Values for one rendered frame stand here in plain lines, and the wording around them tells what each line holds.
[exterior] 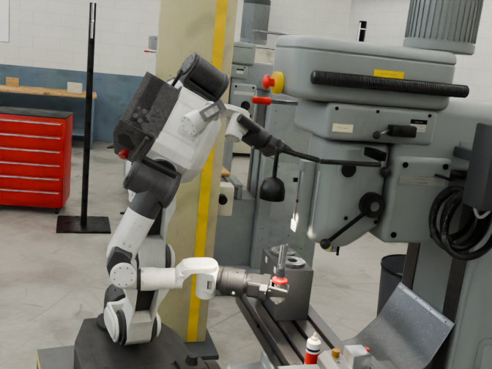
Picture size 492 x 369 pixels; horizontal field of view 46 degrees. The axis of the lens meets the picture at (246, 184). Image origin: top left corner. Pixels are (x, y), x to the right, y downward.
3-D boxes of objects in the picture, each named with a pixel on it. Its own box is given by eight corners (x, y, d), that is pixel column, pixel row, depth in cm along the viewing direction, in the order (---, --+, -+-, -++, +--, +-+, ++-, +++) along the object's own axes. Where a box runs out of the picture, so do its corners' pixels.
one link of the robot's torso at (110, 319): (102, 326, 251) (104, 298, 249) (148, 321, 260) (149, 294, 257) (113, 350, 233) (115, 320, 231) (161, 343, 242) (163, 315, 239)
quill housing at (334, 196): (317, 252, 162) (332, 139, 155) (291, 228, 182) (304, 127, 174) (378, 252, 168) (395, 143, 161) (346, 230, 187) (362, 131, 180)
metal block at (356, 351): (351, 377, 155) (353, 356, 153) (341, 364, 160) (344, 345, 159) (368, 375, 156) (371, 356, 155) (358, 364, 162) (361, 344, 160)
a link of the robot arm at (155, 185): (119, 205, 171) (140, 164, 170) (121, 199, 180) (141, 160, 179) (155, 222, 173) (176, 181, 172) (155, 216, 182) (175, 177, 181)
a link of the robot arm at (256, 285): (267, 281, 174) (228, 275, 176) (263, 311, 176) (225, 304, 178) (272, 266, 186) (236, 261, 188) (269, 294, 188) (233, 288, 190)
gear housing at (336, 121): (323, 140, 153) (329, 102, 150) (291, 126, 175) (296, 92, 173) (433, 146, 162) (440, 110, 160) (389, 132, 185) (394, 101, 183)
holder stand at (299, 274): (274, 321, 200) (281, 266, 195) (256, 294, 220) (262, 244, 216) (307, 320, 203) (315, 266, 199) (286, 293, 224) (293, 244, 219)
